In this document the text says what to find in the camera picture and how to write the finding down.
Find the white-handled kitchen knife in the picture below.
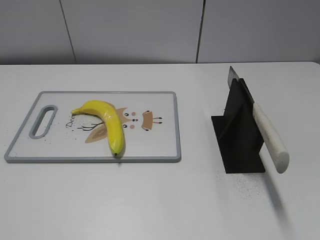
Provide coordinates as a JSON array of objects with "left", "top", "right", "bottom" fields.
[{"left": 227, "top": 66, "right": 290, "bottom": 174}]

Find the yellow plastic banana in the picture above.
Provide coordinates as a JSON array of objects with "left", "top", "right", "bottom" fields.
[{"left": 71, "top": 100, "right": 125, "bottom": 157}]

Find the white grey-rimmed cutting board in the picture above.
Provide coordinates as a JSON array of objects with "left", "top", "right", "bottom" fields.
[{"left": 4, "top": 91, "right": 181, "bottom": 163}]

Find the black knife stand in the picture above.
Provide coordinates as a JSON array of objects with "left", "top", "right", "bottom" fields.
[{"left": 211, "top": 78, "right": 266, "bottom": 174}]

